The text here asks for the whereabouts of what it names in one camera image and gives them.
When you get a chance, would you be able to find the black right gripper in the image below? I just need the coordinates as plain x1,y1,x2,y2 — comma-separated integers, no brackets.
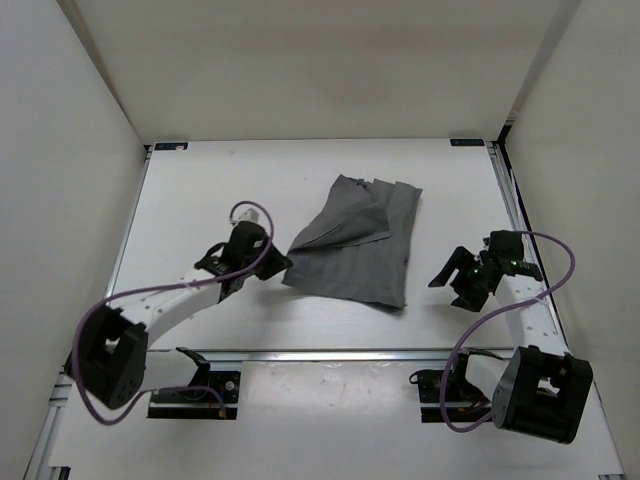
427,245,491,312

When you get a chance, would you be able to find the grey pleated skirt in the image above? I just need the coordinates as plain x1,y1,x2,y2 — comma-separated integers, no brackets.
282,175,422,311

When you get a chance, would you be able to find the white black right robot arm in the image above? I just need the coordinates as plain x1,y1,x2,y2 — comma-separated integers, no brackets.
429,230,593,445

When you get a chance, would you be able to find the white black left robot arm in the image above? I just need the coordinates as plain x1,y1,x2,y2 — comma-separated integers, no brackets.
65,221,293,410

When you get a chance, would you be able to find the blue label right corner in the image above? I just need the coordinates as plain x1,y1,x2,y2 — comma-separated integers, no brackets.
450,138,485,147

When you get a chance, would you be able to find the blue label corner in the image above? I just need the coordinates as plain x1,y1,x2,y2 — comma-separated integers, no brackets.
154,142,188,151
450,138,485,147

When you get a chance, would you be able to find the blue label left corner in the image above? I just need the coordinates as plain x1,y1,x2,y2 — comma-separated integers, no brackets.
154,142,188,151

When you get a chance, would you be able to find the white front cover panel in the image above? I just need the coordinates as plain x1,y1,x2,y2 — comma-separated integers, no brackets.
50,362,622,479

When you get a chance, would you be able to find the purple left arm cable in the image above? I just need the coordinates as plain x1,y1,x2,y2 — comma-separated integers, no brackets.
70,200,276,426

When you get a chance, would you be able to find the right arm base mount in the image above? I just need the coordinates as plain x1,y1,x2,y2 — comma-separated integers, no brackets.
409,348,509,423

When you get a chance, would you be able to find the right side aluminium rail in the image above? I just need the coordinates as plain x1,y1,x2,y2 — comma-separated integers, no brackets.
488,142,569,356

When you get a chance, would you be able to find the aluminium table edge rail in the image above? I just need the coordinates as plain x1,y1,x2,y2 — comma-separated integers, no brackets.
82,347,574,364

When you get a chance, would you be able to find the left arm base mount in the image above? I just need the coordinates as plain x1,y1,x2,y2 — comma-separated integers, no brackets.
141,347,241,421

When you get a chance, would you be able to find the left side aluminium rail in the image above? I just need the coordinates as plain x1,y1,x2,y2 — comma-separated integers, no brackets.
82,144,153,359

